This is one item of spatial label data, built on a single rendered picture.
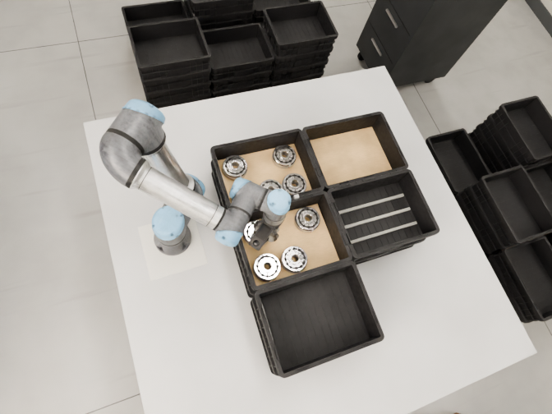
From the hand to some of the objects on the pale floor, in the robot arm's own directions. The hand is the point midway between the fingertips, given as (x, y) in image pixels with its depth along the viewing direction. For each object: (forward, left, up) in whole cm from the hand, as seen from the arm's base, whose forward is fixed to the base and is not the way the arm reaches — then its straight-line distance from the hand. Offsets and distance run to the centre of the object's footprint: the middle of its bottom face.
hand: (263, 237), depth 147 cm
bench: (+22, +3, -85) cm, 88 cm away
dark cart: (+139, +154, -85) cm, 224 cm away
